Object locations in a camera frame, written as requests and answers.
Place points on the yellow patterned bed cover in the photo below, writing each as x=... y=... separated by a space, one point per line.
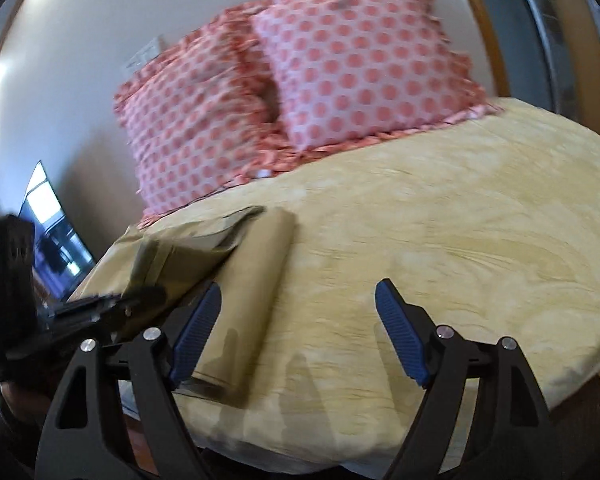
x=405 y=260

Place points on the large pink polka-dot pillow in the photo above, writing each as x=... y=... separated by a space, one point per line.
x=365 y=55

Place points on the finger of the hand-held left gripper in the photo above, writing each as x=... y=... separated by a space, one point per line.
x=105 y=306

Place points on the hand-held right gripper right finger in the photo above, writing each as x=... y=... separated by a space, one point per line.
x=399 y=336

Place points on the flat screen television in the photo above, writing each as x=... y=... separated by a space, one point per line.
x=55 y=240

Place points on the khaki pants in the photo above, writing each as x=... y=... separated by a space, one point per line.
x=215 y=290

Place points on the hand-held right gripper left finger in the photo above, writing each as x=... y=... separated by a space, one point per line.
x=198 y=330

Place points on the white wall socket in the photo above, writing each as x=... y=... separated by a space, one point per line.
x=145 y=52

